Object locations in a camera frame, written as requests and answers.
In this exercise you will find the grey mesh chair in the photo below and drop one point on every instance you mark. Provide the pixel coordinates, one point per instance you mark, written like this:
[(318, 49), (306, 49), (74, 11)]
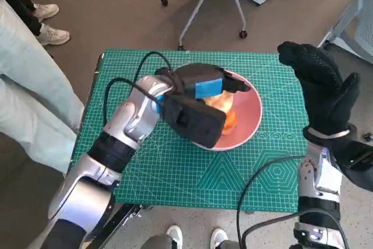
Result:
[(358, 21)]

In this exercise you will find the person in light clothing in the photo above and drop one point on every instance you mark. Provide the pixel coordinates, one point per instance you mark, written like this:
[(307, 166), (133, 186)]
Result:
[(29, 85)]

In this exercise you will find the round toy bread bun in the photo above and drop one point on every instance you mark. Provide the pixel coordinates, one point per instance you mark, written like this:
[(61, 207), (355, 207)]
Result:
[(221, 103)]

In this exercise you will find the pink bowl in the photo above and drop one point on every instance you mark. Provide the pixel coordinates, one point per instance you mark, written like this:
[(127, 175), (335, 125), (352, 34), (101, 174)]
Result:
[(247, 120)]

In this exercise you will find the green cutting mat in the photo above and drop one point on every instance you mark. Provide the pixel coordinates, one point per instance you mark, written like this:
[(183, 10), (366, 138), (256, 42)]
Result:
[(175, 179)]

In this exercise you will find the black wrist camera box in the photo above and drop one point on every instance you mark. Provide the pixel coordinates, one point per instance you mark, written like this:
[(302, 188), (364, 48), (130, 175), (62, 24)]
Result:
[(192, 120), (358, 167)]

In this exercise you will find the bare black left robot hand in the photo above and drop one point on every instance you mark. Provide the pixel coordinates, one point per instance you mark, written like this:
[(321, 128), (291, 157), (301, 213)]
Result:
[(201, 74)]

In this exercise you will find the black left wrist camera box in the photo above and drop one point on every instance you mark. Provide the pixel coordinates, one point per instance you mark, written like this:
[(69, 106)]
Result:
[(192, 120)]

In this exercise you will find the white shoe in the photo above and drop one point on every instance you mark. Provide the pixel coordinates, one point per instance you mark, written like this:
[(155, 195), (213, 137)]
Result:
[(175, 234), (218, 235)]

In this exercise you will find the black metal table rail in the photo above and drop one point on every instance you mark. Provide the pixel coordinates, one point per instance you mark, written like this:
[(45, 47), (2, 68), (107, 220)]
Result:
[(116, 222)]

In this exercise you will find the black chair caster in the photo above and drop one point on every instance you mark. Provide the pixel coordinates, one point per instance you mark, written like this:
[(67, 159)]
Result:
[(368, 137)]

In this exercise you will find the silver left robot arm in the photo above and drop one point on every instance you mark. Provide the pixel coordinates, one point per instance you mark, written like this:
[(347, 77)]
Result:
[(87, 179)]

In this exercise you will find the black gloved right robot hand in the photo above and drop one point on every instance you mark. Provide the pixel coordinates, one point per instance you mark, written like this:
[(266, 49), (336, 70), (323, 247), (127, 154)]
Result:
[(326, 94)]

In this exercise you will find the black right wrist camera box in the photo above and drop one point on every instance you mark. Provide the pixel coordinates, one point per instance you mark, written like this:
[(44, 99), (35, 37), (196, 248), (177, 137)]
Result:
[(358, 167)]

